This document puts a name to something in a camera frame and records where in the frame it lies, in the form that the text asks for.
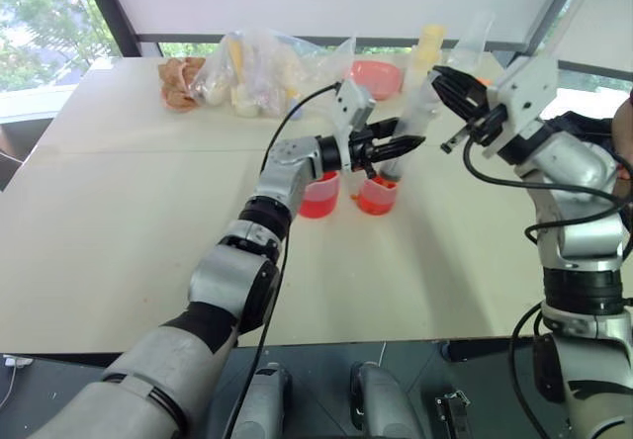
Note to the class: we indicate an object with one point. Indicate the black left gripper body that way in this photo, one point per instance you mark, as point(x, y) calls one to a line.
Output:
point(365, 151)

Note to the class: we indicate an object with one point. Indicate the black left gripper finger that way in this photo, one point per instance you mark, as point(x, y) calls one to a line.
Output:
point(400, 145)
point(386, 128)

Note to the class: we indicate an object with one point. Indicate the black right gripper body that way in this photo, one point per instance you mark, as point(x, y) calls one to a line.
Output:
point(479, 110)

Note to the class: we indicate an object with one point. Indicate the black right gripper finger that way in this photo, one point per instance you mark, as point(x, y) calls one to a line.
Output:
point(452, 85)
point(452, 141)

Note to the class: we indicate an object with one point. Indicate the large translucent plastic syringe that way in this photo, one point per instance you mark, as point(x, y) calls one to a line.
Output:
point(413, 122)

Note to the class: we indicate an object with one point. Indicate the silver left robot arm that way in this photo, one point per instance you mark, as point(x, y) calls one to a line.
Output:
point(277, 182)

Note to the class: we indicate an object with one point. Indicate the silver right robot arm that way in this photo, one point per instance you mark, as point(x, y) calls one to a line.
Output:
point(578, 162)

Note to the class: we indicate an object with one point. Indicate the person's dark sleeved forearm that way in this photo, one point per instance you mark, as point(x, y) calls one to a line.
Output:
point(624, 122)

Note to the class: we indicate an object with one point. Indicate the clear cup with red liquid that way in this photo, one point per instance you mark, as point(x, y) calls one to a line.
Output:
point(376, 201)
point(319, 201)

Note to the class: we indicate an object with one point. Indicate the clear plastic cup stack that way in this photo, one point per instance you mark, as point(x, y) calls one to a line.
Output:
point(475, 38)

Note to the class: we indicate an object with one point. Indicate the small orange object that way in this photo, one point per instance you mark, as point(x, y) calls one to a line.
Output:
point(483, 81)

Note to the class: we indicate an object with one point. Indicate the yellow stacked cups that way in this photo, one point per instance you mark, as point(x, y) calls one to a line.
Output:
point(429, 43)

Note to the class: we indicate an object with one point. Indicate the pink plastic bowl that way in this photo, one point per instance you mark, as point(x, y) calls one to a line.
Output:
point(376, 78)

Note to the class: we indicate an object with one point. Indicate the small blue object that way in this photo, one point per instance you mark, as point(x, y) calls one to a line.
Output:
point(295, 109)

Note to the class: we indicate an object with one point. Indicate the crumpled clear plastic bag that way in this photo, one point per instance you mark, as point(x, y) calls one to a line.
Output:
point(321, 61)

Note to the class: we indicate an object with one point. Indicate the black fabric object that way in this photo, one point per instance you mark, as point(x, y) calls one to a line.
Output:
point(583, 127)

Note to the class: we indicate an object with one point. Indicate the clear plastic bag with food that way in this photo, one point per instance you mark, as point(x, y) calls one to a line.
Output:
point(247, 73)

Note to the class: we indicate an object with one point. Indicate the brown snack bag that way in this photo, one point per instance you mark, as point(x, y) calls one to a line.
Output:
point(175, 83)

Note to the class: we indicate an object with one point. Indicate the dark grey rounded housing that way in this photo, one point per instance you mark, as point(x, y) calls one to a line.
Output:
point(267, 404)
point(381, 404)

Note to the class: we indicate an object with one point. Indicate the small black device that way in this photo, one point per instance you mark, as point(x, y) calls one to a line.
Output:
point(451, 416)

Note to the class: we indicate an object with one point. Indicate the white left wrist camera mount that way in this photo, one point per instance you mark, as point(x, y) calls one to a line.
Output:
point(353, 103)

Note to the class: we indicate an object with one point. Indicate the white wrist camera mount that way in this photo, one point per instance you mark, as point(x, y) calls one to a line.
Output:
point(529, 88)
point(353, 103)

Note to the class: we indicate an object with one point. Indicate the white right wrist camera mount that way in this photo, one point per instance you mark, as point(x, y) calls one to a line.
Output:
point(529, 88)

